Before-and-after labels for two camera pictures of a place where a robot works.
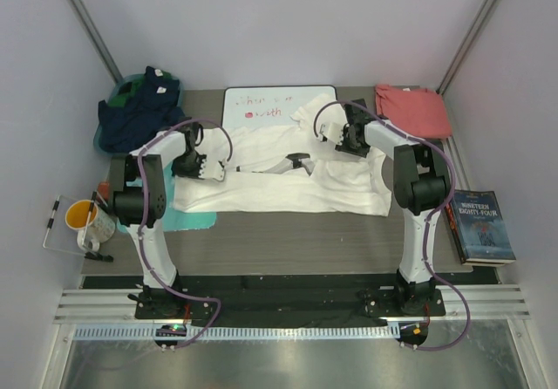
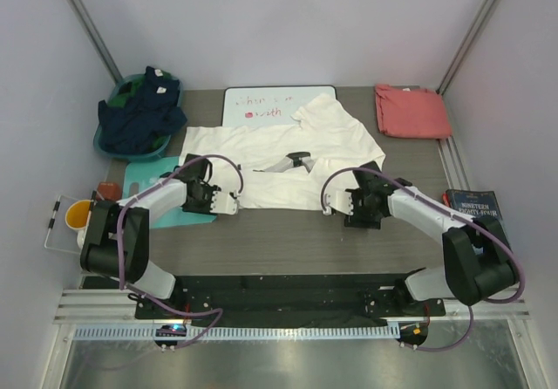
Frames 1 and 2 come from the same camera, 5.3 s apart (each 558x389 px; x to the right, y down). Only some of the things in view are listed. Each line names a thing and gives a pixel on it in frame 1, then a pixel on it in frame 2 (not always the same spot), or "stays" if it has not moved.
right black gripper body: [352, 146] -> [364, 216]
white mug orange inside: [95, 226] stays
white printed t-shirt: [288, 168] stays
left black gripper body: [187, 165] -> [203, 204]
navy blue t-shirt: [156, 106] stays
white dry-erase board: [247, 106] stays
